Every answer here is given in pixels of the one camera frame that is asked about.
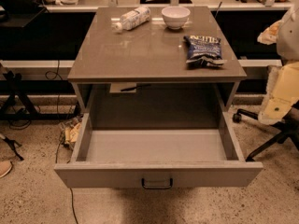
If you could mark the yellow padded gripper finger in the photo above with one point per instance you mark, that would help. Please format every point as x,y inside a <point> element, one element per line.
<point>282,92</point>

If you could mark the blue chip bag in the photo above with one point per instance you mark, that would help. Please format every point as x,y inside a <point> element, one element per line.
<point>203,51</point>

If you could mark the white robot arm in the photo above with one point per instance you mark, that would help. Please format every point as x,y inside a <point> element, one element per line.
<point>285,33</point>

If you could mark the open grey top drawer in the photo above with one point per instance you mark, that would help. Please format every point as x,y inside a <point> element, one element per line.
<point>192,158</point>

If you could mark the grey drawer cabinet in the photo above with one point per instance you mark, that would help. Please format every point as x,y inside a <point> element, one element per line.
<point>140,79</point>

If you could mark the black office chair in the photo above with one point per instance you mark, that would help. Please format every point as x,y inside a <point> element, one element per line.
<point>262,142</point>

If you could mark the white ceramic bowl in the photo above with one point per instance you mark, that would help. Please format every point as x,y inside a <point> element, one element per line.
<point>175,17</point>

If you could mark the clear plastic water bottle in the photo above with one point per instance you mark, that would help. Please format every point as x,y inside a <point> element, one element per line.
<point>132,19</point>

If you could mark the crumpled yellow paper pile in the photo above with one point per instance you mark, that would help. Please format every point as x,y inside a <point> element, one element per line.
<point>69,132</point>

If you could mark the black tripod stand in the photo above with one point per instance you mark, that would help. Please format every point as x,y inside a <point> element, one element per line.
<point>29,112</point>

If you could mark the black chair at left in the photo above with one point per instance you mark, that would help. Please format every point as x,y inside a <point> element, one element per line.
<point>19,13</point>

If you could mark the tan shoe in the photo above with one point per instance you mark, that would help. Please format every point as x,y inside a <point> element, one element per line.
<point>5,168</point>

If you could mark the black drawer handle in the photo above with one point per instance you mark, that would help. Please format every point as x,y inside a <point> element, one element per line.
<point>166,184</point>

